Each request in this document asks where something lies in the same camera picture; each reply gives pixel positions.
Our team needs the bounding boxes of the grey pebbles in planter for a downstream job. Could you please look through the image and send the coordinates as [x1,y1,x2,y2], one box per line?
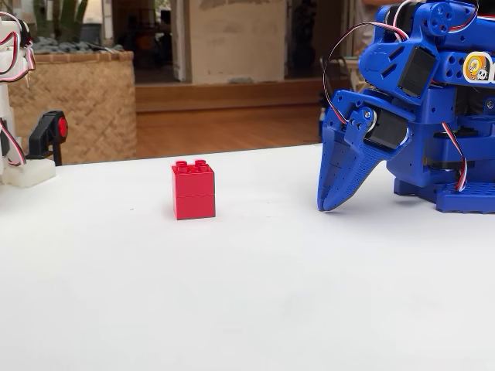
[30,37,125,54]

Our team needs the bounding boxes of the red lego block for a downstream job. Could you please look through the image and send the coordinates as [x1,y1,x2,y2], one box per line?
[171,158,217,221]

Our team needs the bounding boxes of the woven basket planter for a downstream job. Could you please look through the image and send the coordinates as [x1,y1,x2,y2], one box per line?
[8,50,137,165]

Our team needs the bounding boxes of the red white black base cable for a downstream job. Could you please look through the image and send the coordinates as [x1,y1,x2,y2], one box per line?
[442,122,468,192]

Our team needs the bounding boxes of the orange white round sticker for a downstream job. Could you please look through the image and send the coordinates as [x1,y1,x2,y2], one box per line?
[463,52,495,84]

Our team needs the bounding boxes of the black clamp with red knob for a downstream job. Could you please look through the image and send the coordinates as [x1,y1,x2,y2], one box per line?
[25,111,70,166]

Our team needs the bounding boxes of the red white black gripper cable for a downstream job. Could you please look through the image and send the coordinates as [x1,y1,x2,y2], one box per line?
[323,22,409,124]

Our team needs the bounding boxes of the red white black leader cable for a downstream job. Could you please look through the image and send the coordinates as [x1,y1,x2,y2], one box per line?
[0,11,36,83]

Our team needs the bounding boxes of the green cactus plants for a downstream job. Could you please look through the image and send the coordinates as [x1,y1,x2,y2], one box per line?
[32,0,90,42]

